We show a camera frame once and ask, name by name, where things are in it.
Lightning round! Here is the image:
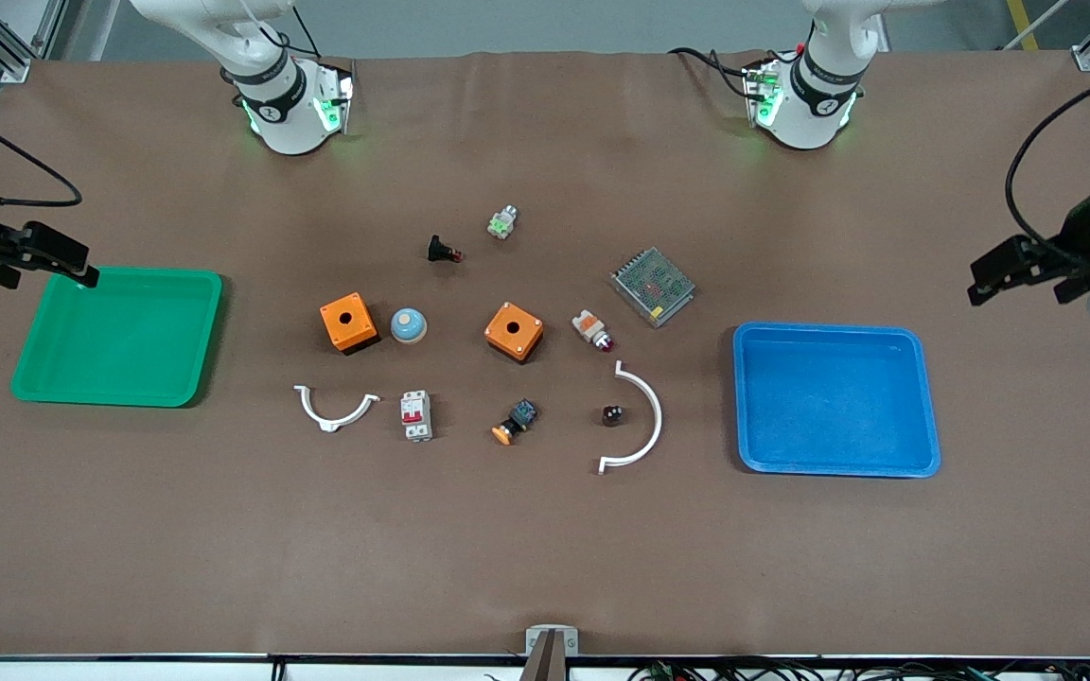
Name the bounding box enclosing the white circuit breaker red switch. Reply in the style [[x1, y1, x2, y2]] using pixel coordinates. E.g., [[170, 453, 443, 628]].
[[400, 390, 434, 443]]

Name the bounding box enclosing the green plastic tray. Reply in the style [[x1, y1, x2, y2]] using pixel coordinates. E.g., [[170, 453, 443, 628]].
[[10, 267, 224, 409]]

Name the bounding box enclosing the blue plastic tray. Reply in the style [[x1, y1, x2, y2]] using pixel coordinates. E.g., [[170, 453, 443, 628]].
[[732, 322, 942, 479]]

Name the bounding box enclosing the orange push button box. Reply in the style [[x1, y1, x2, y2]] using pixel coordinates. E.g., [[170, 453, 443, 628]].
[[320, 291, 380, 356], [484, 302, 545, 364]]

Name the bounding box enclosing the small white pipe clamp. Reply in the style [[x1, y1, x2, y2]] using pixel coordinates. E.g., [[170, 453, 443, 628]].
[[293, 384, 381, 434]]

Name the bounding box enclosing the blue dome button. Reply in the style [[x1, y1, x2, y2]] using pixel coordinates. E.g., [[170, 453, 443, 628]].
[[389, 307, 429, 345]]

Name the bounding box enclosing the metal mesh power supply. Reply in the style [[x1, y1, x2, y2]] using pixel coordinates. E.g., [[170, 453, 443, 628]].
[[609, 247, 696, 329]]

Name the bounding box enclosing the large white curved clamp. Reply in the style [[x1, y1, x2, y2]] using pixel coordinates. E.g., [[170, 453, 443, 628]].
[[598, 360, 664, 476]]

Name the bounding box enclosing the white orange red indicator lamp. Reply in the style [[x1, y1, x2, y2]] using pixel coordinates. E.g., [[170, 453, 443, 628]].
[[571, 307, 617, 354]]

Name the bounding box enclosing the orange mushroom push button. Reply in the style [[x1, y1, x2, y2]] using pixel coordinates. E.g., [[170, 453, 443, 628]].
[[491, 398, 539, 446]]

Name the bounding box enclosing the brown table mat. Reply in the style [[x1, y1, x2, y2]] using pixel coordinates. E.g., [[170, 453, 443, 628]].
[[0, 49, 1090, 658]]

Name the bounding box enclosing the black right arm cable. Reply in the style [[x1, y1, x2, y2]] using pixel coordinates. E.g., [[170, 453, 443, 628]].
[[0, 93, 82, 207]]

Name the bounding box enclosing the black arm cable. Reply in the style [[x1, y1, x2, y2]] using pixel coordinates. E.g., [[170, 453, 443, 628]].
[[1006, 66, 1090, 245], [0, 93, 82, 207]]

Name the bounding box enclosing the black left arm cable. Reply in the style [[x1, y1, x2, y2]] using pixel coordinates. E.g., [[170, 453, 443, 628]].
[[1006, 66, 1090, 245]]

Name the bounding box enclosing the black base cable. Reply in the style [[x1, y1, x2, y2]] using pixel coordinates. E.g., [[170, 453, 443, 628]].
[[668, 45, 759, 100]]

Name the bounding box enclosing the black cable bundle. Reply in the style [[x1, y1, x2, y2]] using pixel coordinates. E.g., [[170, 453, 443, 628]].
[[630, 657, 1090, 681]]

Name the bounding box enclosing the grey metal table bracket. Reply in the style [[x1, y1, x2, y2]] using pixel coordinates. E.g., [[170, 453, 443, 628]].
[[525, 625, 580, 681]]

